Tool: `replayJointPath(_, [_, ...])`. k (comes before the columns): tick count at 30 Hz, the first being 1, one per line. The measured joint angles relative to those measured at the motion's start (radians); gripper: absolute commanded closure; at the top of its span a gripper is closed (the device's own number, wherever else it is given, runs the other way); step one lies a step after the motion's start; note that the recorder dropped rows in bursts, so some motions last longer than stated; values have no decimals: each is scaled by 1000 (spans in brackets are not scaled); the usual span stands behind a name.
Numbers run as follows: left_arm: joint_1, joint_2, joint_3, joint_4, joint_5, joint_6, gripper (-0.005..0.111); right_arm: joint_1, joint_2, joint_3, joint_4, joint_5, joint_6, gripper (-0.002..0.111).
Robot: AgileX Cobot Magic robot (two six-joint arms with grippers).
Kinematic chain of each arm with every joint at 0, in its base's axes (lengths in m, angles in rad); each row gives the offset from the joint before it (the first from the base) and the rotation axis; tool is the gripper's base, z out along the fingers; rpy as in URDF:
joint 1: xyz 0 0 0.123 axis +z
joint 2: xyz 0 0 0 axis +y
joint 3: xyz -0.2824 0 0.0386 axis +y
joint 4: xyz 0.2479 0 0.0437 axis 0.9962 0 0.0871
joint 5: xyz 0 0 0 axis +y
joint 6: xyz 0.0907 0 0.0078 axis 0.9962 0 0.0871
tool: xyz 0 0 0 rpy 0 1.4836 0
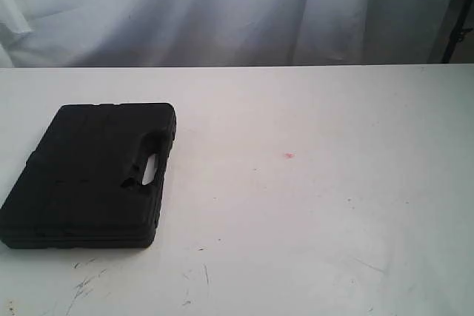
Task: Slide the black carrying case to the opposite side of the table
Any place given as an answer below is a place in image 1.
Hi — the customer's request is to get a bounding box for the black plastic tool case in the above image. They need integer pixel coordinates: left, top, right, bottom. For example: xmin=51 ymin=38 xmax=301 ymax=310
xmin=1 ymin=103 xmax=177 ymax=249

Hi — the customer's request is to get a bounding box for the white backdrop curtain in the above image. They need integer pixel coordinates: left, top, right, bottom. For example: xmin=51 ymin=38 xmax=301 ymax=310
xmin=1 ymin=0 xmax=450 ymax=67

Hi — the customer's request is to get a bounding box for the dark metal stand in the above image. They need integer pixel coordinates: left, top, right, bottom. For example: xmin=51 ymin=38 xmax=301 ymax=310
xmin=441 ymin=0 xmax=473 ymax=64

